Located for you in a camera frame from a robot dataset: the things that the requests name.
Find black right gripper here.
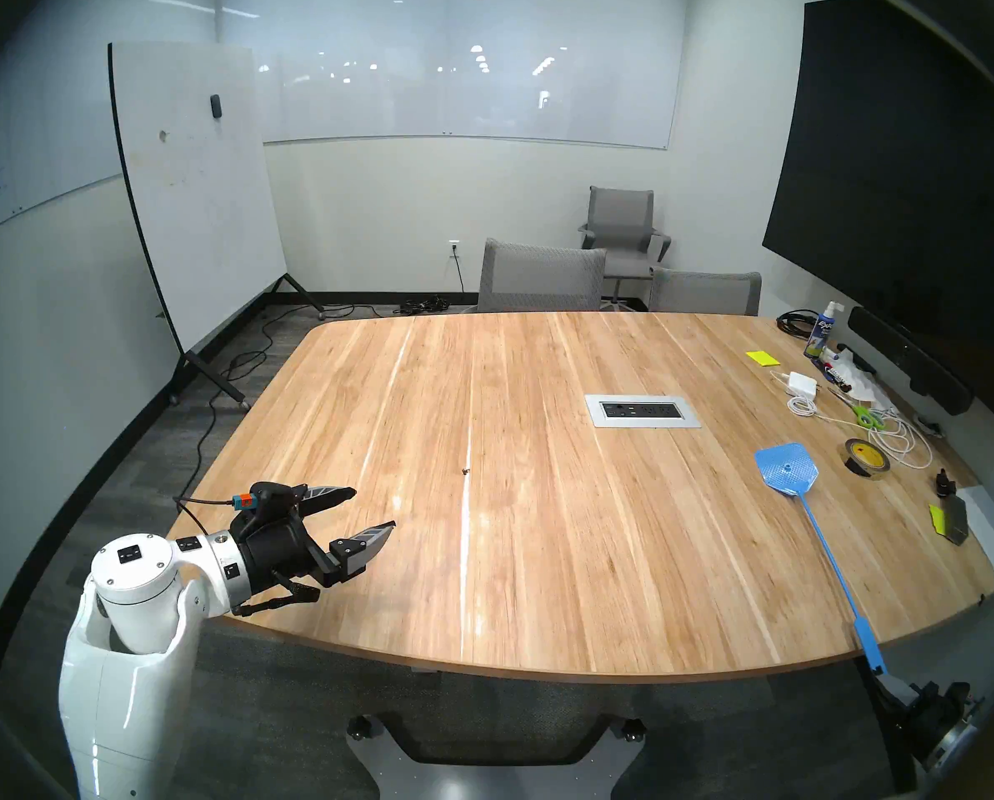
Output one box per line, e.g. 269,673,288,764
874,672,969,762

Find green handled scissors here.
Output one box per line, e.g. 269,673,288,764
830,387,888,431

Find rolling whiteboard on black stand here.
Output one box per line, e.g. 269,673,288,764
107,40,327,412

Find grey office armchair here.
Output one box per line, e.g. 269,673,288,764
578,185,673,308

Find silver table outlet box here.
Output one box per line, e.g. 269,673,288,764
584,393,704,429

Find white power adapter with cable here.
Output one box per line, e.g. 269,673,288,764
768,369,935,473

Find narrow grey mesh chair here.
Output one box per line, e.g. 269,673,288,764
647,265,763,318

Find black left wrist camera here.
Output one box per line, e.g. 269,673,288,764
230,480,302,516

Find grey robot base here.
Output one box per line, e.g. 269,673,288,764
345,711,648,800

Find black left camera cable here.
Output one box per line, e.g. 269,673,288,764
172,494,239,541

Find wide grey mesh chair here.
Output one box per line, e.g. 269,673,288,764
476,237,608,314

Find long black floor cable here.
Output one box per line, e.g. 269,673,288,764
182,302,356,495

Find large black wall screen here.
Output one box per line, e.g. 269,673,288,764
762,0,994,441

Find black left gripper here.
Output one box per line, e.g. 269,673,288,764
230,483,398,618

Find black yellow tape roll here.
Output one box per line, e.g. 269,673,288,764
840,438,891,480

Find glass wall board with writing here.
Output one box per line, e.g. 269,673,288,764
0,7,123,249

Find whiteboard cleaner spray bottle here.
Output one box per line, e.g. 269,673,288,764
804,300,844,360

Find crumpled white cloth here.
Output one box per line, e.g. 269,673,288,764
830,352,891,408

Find blue plastic fly swatter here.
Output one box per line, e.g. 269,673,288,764
754,442,888,678

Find black video sound bar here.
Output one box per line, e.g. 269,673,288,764
847,305,974,416

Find large glass wall board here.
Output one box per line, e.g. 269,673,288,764
213,0,689,151

